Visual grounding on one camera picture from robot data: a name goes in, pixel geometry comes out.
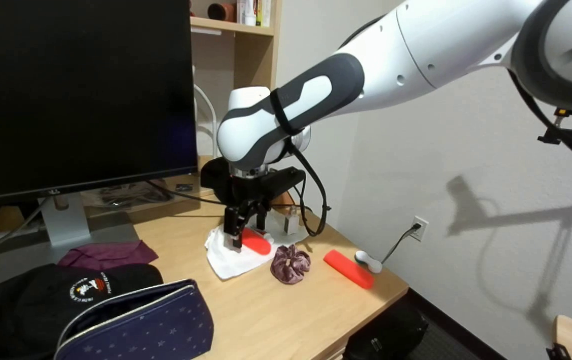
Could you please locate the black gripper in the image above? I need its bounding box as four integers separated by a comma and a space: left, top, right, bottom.
222, 167, 284, 251

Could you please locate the orange oblong block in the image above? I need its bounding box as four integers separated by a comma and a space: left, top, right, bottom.
236, 225, 273, 257

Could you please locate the white cloth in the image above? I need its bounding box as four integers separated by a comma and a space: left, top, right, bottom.
202, 225, 277, 282

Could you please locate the clear plastic packaging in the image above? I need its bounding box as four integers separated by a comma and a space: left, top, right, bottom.
270, 202, 312, 245

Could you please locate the orange marker pen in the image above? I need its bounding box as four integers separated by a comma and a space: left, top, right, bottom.
322, 247, 377, 291

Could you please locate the white plug adapter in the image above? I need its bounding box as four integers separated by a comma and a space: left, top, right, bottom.
351, 247, 386, 276

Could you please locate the navy dotted pencil case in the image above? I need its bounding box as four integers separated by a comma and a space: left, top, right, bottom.
51, 277, 216, 360

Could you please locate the purple cloth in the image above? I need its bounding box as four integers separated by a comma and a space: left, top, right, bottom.
56, 240, 159, 272

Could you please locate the wooden shelf unit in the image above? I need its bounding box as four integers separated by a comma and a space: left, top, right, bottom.
187, 0, 281, 162

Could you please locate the grey monitor stand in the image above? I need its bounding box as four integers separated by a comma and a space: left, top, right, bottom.
0, 188, 142, 284

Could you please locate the white bottle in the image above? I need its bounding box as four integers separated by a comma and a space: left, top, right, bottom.
236, 0, 258, 27

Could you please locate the black computer monitor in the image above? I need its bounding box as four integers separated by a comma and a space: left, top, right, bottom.
0, 0, 198, 203

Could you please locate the dark round ornament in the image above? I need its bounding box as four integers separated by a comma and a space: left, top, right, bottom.
204, 2, 229, 23

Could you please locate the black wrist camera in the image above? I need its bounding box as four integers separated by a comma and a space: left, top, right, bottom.
258, 166, 308, 202

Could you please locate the thin power cord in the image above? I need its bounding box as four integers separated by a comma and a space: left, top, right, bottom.
379, 223, 422, 266

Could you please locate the white wall outlet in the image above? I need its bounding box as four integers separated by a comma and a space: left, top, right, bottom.
410, 214, 430, 244

